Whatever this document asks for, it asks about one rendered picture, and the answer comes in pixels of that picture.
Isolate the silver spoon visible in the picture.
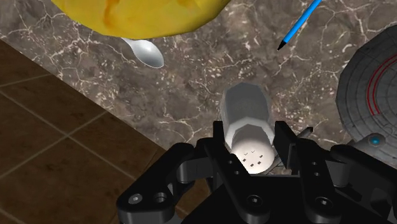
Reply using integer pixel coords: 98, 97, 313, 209
120, 37, 165, 69

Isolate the blue pen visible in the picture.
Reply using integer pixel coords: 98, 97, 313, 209
277, 0, 323, 52

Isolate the yellow bowl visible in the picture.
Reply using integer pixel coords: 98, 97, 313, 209
51, 0, 233, 40

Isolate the grey round spaceship model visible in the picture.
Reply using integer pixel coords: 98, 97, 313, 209
335, 24, 397, 166

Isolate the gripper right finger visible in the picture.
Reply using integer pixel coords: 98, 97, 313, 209
272, 120, 397, 224

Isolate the white salt shaker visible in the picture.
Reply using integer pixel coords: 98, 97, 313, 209
219, 81, 277, 175

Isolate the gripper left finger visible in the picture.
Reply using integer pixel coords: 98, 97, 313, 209
116, 120, 271, 224

